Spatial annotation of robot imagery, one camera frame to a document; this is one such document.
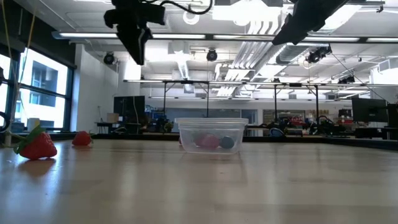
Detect black monitor on desk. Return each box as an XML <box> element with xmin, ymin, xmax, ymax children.
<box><xmin>113</xmin><ymin>95</ymin><xmax>146</xmax><ymax>124</ymax></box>

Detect red strawberry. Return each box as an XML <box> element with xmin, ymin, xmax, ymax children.
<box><xmin>201</xmin><ymin>134</ymin><xmax>220</xmax><ymax>150</ymax></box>
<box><xmin>71</xmin><ymin>130</ymin><xmax>93</xmax><ymax>147</ymax></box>

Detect bright ceiling light panel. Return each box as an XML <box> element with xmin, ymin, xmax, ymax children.
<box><xmin>213</xmin><ymin>0</ymin><xmax>284</xmax><ymax>23</ymax></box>

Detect black metal gantry stand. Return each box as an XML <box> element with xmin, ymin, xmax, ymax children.
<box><xmin>161</xmin><ymin>80</ymin><xmax>320</xmax><ymax>125</ymax></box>

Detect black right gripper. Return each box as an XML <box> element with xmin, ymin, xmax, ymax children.
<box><xmin>272</xmin><ymin>0</ymin><xmax>351</xmax><ymax>46</ymax></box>

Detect black ceiling camera cluster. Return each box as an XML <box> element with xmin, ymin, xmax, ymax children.
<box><xmin>305</xmin><ymin>45</ymin><xmax>333</xmax><ymax>65</ymax></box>

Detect white ceiling ring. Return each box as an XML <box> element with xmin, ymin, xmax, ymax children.
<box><xmin>182</xmin><ymin>9</ymin><xmax>200</xmax><ymax>26</ymax></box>

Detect silver ceiling ducts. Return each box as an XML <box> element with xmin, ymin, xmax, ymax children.
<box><xmin>217</xmin><ymin>18</ymin><xmax>289</xmax><ymax>98</ymax></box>

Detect wide black monitor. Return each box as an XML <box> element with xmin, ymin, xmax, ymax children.
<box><xmin>351</xmin><ymin>98</ymin><xmax>388</xmax><ymax>124</ymax></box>

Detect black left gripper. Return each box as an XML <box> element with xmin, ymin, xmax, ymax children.
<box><xmin>104</xmin><ymin>0</ymin><xmax>165</xmax><ymax>65</ymax></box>

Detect large strawberry with green leaves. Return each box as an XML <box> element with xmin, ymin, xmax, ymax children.
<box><xmin>12</xmin><ymin>124</ymin><xmax>58</xmax><ymax>161</ymax></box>

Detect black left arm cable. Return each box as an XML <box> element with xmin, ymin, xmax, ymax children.
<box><xmin>149</xmin><ymin>0</ymin><xmax>214</xmax><ymax>16</ymax></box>

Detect large dark framed window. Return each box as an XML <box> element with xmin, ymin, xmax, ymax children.
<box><xmin>0</xmin><ymin>46</ymin><xmax>75</xmax><ymax>131</ymax></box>

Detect white cylinder container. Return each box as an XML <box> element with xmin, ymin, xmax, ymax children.
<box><xmin>27</xmin><ymin>117</ymin><xmax>40</xmax><ymax>132</ymax></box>

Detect dark blueberry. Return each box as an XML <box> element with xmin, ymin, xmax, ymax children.
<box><xmin>219</xmin><ymin>135</ymin><xmax>236</xmax><ymax>150</ymax></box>

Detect black monitor edge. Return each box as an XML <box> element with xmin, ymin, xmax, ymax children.
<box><xmin>387</xmin><ymin>103</ymin><xmax>398</xmax><ymax>128</ymax></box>

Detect clear plastic tupperware container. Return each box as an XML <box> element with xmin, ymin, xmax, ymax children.
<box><xmin>174</xmin><ymin>117</ymin><xmax>249</xmax><ymax>155</ymax></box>

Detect black aluminium table frame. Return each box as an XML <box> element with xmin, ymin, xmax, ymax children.
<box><xmin>0</xmin><ymin>133</ymin><xmax>398</xmax><ymax>152</ymax></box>

